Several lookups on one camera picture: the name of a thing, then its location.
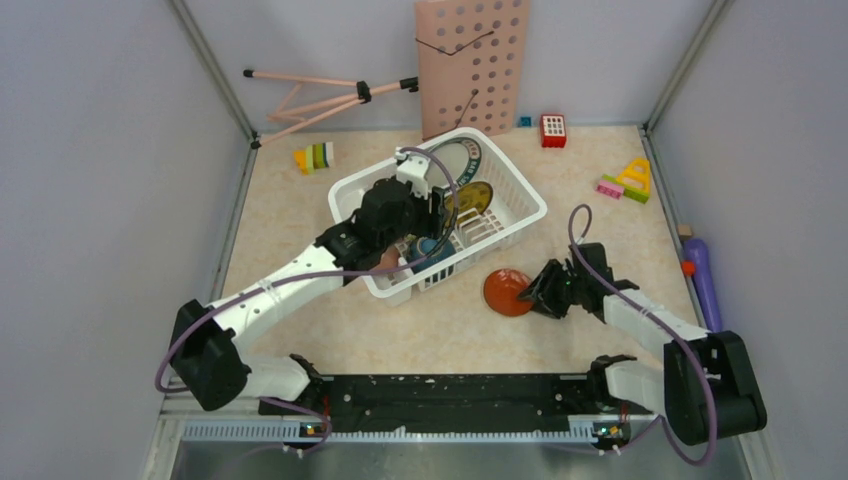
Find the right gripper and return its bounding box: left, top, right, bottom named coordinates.
left=517, top=259, right=587, bottom=319

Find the pink mug white inside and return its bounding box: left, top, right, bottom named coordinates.
left=373, top=246, right=400, bottom=271

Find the dark bowl beige inside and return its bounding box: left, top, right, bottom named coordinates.
left=406, top=237, right=456, bottom=273

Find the white plastic dish rack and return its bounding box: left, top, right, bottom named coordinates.
left=364, top=127, right=548, bottom=306

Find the orange saucer plate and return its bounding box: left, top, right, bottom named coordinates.
left=483, top=268, right=533, bottom=317

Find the yellow plate dark rim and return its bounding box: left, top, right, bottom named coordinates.
left=457, top=181, right=494, bottom=223

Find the white plate green rim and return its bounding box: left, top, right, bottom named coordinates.
left=421, top=136, right=482, bottom=189

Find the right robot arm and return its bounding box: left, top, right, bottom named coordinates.
left=517, top=243, right=768, bottom=446

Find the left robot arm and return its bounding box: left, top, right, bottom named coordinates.
left=155, top=177, right=459, bottom=411

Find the striped toy block stack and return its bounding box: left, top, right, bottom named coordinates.
left=293, top=142, right=335, bottom=175

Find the pink toy brick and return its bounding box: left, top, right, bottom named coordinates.
left=595, top=181, right=625, bottom=199

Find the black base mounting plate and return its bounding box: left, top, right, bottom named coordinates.
left=292, top=373, right=648, bottom=415

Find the green toy brick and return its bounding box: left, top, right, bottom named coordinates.
left=599, top=175, right=650, bottom=204

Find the pink folding tripod stand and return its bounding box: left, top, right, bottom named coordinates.
left=242, top=68, right=420, bottom=150

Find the yellow toy triangle block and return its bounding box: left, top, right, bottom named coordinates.
left=616, top=158, right=652, bottom=194

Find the red toy block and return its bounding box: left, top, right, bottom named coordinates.
left=539, top=114, right=567, bottom=148

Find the pink pegboard panel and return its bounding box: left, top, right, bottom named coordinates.
left=414, top=0, right=532, bottom=140

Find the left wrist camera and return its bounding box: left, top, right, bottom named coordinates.
left=394, top=147, right=431, bottom=200

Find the purple toy handle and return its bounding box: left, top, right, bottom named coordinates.
left=682, top=238, right=724, bottom=332

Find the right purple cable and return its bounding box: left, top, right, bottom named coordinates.
left=567, top=203, right=719, bottom=468

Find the purple cable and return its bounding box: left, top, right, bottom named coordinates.
left=567, top=203, right=719, bottom=468
left=154, top=146, right=462, bottom=458

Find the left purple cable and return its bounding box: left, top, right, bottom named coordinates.
left=154, top=146, right=462, bottom=458

